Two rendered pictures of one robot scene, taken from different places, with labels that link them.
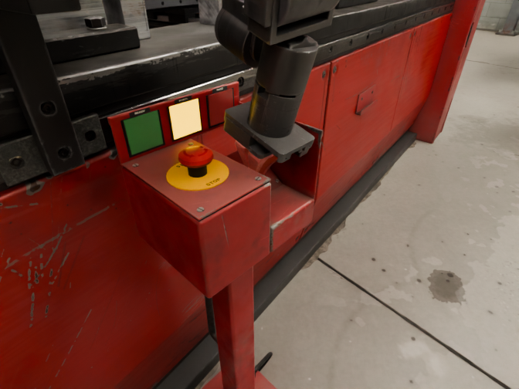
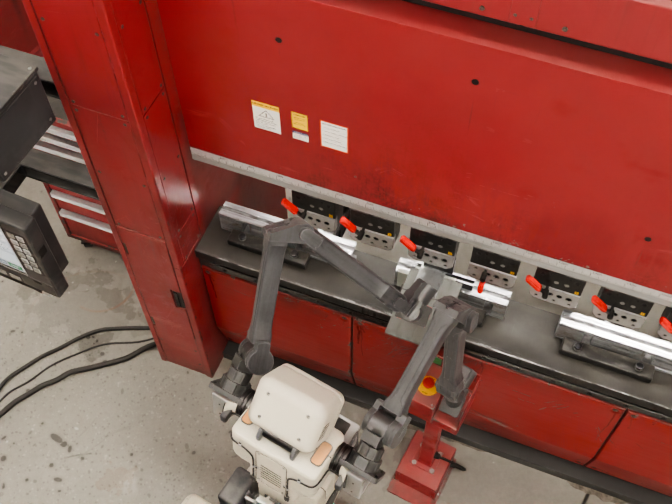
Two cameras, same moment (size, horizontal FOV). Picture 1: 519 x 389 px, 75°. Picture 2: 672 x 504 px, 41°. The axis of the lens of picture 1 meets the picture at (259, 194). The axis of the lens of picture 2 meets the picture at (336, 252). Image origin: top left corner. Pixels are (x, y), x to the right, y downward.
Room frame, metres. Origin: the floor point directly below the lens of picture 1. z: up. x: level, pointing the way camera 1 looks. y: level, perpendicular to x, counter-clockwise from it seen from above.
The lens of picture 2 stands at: (-0.28, -1.05, 3.53)
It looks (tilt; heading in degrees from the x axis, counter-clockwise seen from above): 57 degrees down; 75
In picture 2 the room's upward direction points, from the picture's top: 1 degrees counter-clockwise
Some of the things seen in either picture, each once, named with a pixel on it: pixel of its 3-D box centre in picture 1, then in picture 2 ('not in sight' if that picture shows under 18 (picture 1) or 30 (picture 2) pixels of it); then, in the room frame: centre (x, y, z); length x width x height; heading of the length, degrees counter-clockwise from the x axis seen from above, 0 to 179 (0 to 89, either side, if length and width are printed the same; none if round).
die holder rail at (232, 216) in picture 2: not in sight; (287, 235); (0.02, 0.70, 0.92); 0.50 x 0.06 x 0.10; 143
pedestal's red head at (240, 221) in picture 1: (224, 177); (441, 393); (0.38, 0.05, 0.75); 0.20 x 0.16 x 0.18; 136
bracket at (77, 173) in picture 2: not in sight; (42, 189); (-0.74, 0.94, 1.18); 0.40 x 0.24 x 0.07; 143
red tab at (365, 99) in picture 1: (368, 99); not in sight; (1.17, -0.39, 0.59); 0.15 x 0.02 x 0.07; 143
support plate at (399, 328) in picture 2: not in sight; (424, 308); (0.37, 0.25, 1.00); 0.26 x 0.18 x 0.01; 53
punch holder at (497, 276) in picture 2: not in sight; (496, 258); (0.59, 0.26, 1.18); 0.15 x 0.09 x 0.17; 143
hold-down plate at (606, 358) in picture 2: not in sight; (606, 359); (0.90, -0.05, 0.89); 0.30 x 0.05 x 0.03; 143
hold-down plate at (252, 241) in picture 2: not in sight; (268, 248); (-0.05, 0.68, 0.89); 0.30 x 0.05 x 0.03; 143
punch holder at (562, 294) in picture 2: not in sight; (559, 278); (0.75, 0.13, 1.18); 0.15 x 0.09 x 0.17; 143
